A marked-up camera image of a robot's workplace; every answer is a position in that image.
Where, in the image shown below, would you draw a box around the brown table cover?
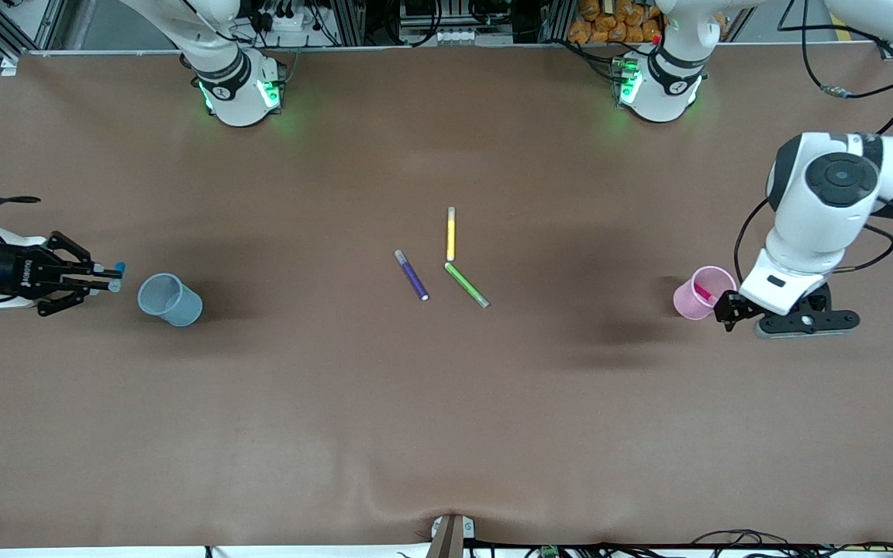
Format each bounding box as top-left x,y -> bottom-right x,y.
0,46 -> 893,548

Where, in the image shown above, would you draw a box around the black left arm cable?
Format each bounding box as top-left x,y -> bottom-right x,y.
733,0 -> 893,289

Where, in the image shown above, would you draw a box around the black floor cables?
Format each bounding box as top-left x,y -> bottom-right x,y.
691,529 -> 893,558

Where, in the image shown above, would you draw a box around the purple marker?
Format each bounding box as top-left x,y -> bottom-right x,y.
394,249 -> 429,301

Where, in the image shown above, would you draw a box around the green marker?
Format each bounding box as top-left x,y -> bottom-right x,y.
444,262 -> 490,309

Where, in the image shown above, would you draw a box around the bag of orange items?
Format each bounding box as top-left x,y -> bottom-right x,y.
568,0 -> 663,44

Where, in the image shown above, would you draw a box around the pink mesh cup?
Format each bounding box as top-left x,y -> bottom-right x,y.
673,266 -> 738,321

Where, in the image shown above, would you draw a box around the metal table clamp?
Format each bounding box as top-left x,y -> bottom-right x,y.
429,515 -> 475,558

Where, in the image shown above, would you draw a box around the blue mesh cup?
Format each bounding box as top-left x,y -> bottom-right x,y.
137,273 -> 204,327

